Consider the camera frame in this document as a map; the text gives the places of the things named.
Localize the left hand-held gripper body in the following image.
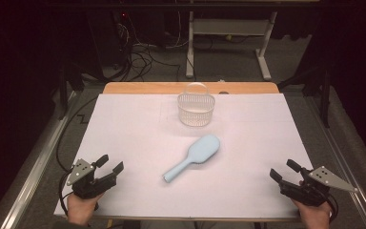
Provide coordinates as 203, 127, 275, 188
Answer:
66, 157, 118, 200

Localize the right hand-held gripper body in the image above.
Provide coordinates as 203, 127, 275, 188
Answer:
278, 165, 359, 208

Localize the light blue hairbrush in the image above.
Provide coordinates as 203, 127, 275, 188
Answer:
162, 134, 221, 184

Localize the white plastic basket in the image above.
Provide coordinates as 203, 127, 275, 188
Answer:
176, 82, 216, 128

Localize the person's left hand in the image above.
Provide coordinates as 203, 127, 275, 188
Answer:
66, 191, 105, 227

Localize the person's right hand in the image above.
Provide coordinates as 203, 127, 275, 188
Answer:
290, 180, 334, 229

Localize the black metal stand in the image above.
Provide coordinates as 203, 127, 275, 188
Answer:
57, 60, 86, 120
277, 65, 332, 129

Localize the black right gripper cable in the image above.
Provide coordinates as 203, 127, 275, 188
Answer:
325, 190, 339, 223

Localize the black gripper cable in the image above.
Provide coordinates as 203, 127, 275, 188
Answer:
325, 190, 339, 223
55, 95, 99, 218

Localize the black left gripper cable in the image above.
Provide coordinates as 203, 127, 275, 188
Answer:
55, 95, 99, 218

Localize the aluminium floor rail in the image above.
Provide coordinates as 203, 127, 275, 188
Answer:
0, 91, 78, 229
304, 94, 366, 229

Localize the bundle of floor cables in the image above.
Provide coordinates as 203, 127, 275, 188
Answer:
115, 12, 183, 82

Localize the white metal desk frame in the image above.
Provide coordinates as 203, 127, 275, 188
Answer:
185, 10, 278, 81

